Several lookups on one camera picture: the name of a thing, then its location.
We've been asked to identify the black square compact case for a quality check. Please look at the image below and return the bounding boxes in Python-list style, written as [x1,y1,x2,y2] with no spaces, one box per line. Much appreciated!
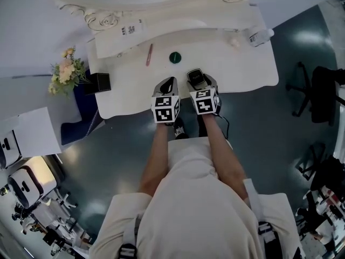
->
[187,68,205,87]

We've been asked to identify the person's left black shoe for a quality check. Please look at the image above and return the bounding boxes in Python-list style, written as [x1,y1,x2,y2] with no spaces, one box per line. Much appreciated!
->
[174,117,189,140]

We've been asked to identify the oval mirror ornate white frame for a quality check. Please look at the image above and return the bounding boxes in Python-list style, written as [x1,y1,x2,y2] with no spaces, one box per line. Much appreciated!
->
[34,0,251,32]

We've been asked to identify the white paper label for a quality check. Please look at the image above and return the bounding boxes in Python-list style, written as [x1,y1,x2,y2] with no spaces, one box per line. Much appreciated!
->
[118,19,148,37]

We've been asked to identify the person's right forearm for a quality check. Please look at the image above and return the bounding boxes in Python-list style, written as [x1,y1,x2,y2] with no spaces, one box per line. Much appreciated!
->
[202,113,247,199]

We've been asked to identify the white dressing table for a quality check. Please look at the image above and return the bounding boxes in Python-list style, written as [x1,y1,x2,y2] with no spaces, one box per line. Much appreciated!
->
[86,3,280,120]

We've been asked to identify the white side table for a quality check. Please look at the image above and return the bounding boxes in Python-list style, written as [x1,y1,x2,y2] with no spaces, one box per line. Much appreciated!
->
[0,106,62,159]

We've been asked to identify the yellow pink artificial flowers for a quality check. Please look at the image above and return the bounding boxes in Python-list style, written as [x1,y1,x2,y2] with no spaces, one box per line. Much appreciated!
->
[48,46,89,98]

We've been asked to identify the person's right black shoe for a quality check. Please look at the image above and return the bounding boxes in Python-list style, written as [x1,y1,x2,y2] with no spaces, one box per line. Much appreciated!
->
[198,114,207,137]

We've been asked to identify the person's left grey harness strap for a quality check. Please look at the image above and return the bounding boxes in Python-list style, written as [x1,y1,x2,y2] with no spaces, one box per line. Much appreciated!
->
[118,216,142,259]

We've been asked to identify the pink pencil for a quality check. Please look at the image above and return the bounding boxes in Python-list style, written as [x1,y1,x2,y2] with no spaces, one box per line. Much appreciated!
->
[146,43,154,66]

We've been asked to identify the black square vase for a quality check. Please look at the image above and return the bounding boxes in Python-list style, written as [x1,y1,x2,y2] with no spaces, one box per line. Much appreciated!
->
[85,72,112,96]

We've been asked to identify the person's grey harness strap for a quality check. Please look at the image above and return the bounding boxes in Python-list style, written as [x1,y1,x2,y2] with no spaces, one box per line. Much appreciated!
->
[242,178,281,259]
[118,216,142,259]

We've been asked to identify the person's cream dress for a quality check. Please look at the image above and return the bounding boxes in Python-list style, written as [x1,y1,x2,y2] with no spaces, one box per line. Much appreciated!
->
[88,138,301,259]

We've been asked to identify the black office chair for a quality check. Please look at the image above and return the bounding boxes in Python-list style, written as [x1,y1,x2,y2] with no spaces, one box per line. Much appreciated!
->
[285,60,345,126]
[295,141,345,191]

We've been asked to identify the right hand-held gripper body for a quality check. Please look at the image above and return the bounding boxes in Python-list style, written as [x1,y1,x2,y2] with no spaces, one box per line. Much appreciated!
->
[189,86,221,115]

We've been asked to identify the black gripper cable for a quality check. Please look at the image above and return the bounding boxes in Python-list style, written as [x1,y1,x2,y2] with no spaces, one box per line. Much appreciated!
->
[219,114,230,140]

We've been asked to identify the person's right grey harness strap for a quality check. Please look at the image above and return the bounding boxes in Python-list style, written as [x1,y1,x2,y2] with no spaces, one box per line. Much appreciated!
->
[242,178,281,259]

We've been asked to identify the navy blue stool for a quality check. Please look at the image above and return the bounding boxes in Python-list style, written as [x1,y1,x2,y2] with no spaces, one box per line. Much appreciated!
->
[60,82,105,146]

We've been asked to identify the person's black shoe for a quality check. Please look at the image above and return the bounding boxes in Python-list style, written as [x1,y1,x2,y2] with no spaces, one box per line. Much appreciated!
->
[198,114,207,137]
[174,117,189,140]

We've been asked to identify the clear plastic bottle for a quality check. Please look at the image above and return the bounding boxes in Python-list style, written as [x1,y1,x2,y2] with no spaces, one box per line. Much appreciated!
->
[247,28,275,47]

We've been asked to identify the person's left forearm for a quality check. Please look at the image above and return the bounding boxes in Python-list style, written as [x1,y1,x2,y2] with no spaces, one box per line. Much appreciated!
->
[139,122,176,194]

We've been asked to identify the cluttered white workbench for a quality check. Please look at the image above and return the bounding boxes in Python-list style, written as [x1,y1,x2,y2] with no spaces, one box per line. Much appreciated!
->
[10,193,92,259]

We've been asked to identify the white robot head black face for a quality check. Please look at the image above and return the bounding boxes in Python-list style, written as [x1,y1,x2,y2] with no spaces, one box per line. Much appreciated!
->
[0,129,22,168]
[6,166,57,209]

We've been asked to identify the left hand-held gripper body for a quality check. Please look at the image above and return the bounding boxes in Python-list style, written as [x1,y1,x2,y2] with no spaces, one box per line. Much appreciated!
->
[150,90,181,124]

